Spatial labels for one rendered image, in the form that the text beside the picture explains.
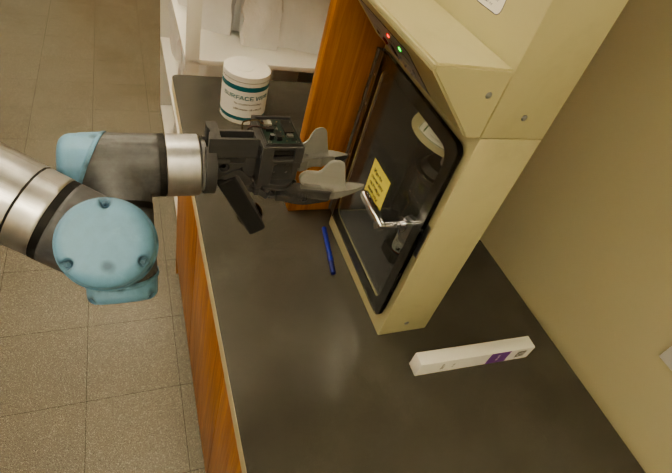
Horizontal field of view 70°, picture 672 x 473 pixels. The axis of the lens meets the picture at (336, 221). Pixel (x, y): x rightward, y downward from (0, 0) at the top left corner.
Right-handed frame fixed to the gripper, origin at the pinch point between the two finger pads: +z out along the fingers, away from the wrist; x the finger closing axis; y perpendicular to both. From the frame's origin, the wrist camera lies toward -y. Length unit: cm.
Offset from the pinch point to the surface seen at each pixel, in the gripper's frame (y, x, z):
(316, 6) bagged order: -21, 124, 39
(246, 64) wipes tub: -22, 76, 3
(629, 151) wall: 3, 2, 58
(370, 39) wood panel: 6.5, 32.0, 15.0
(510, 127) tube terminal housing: 11.7, -5.0, 19.5
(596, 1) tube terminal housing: 28.8, -5.0, 21.7
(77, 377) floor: -131, 51, -49
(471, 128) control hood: 11.4, -5.0, 13.1
